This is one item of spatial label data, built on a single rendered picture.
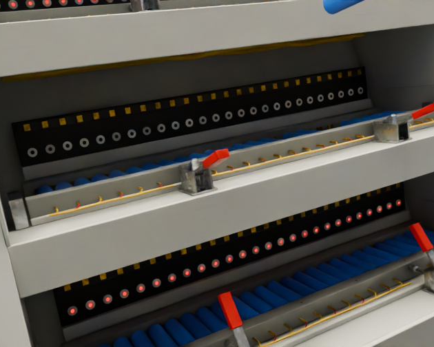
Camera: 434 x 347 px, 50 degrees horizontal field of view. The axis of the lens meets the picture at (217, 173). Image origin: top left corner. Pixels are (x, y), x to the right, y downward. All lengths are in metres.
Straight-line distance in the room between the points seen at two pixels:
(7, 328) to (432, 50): 0.65
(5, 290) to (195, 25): 0.31
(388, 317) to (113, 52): 0.41
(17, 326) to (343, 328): 0.34
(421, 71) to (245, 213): 0.42
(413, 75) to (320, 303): 0.40
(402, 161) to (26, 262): 0.42
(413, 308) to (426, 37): 0.40
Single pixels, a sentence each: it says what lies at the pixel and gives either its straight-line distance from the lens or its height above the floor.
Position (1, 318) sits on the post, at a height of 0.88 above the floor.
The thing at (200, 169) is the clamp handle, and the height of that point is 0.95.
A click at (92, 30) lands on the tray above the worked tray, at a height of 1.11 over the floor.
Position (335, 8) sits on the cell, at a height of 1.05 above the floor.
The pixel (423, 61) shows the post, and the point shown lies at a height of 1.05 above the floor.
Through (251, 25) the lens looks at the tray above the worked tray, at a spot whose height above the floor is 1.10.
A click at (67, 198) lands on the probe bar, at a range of 0.47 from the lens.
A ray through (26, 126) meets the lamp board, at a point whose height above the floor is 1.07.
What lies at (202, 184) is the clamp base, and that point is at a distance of 0.48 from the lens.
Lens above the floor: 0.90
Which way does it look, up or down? 6 degrees up
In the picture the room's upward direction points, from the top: 17 degrees counter-clockwise
